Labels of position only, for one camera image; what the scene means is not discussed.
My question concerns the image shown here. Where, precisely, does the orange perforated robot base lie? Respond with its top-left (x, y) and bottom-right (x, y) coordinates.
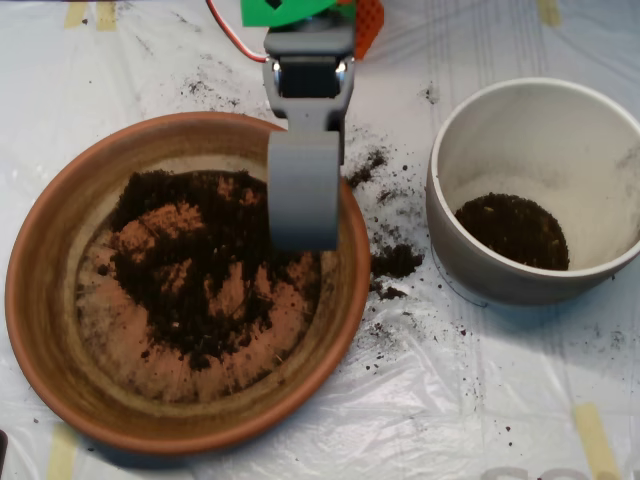
top-left (337, 0), bottom-right (387, 61)

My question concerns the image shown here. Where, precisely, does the small spilled soil clump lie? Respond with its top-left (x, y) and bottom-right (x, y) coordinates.
top-left (369, 282), bottom-right (407, 302)

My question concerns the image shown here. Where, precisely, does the beige masking tape strip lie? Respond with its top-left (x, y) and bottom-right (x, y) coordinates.
top-left (572, 403), bottom-right (621, 480)
top-left (64, 0), bottom-right (87, 29)
top-left (96, 0), bottom-right (119, 32)
top-left (46, 424), bottom-right (79, 480)
top-left (538, 0), bottom-right (562, 27)

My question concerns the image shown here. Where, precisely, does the clear plastic sheet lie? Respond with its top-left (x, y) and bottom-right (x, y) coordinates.
top-left (0, 0), bottom-right (640, 480)

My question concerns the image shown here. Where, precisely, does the white ceramic pot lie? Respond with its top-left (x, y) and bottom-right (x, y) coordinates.
top-left (424, 77), bottom-right (640, 307)

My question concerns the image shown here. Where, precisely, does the red white servo cable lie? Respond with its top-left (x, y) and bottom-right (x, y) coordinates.
top-left (205, 0), bottom-right (270, 64)

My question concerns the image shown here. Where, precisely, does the terracotta clay bowl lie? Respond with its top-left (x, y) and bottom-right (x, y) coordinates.
top-left (4, 110), bottom-right (372, 456)

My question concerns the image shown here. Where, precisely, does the elongated spilled soil clump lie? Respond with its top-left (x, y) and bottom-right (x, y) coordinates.
top-left (344, 148), bottom-right (389, 189)

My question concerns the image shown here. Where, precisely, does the large spilled soil clump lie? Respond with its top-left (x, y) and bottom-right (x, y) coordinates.
top-left (370, 243), bottom-right (425, 277)

